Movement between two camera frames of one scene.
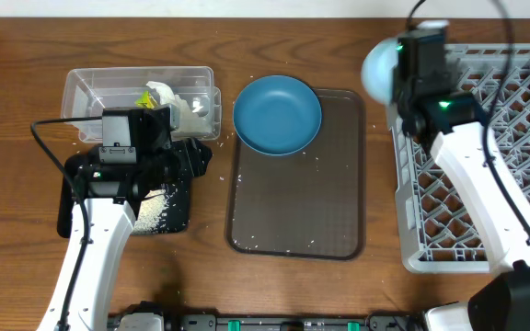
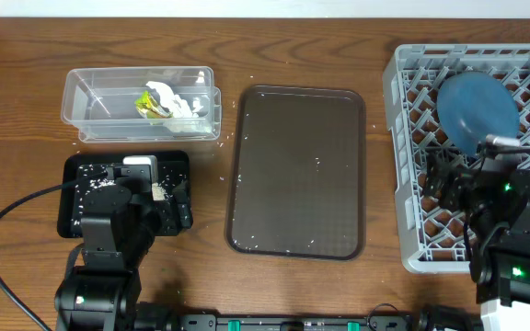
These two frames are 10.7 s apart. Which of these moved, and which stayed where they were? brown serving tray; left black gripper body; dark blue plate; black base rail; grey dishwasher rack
Moved: dark blue plate; left black gripper body
Stayed: grey dishwasher rack; black base rail; brown serving tray
